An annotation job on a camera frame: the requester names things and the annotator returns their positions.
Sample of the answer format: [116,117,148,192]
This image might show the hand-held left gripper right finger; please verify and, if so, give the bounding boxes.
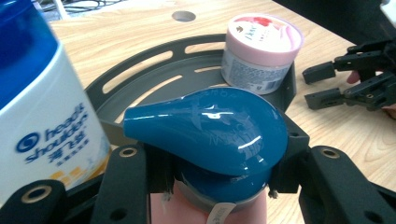
[268,111,311,194]

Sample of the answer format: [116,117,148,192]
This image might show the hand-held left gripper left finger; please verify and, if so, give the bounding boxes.
[145,144,177,196]

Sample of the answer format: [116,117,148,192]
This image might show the pink cream jar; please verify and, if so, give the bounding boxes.
[219,13,304,96]

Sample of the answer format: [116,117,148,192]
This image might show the pink pump bottle blue head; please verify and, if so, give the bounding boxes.
[122,87,290,224]

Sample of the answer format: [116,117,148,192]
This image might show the dark grey corner shelf rack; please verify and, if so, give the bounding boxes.
[85,33,297,147]

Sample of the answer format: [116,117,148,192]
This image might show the white shampoo bottle blue cap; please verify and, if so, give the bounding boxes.
[0,0,112,207]

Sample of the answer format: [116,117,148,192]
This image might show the cables under white desk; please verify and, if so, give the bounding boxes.
[40,0,125,14]

